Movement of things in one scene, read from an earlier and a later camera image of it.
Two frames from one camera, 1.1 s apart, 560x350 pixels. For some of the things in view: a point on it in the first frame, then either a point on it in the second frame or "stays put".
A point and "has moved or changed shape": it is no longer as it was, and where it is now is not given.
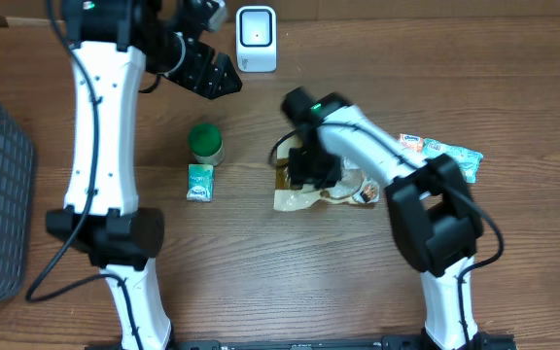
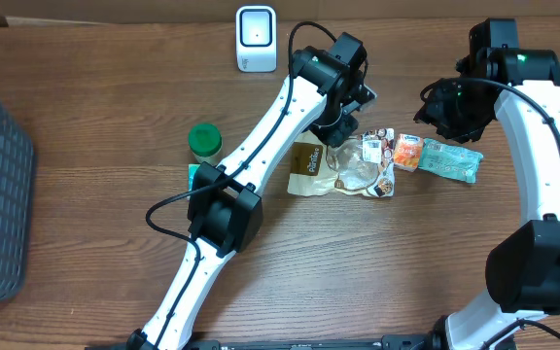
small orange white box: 411,143 stays put
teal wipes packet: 469,160 stays put
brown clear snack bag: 351,187 has moved or changed shape
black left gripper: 194,62 → 334,131
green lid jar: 206,144 stays put
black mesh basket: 2,197 stays put
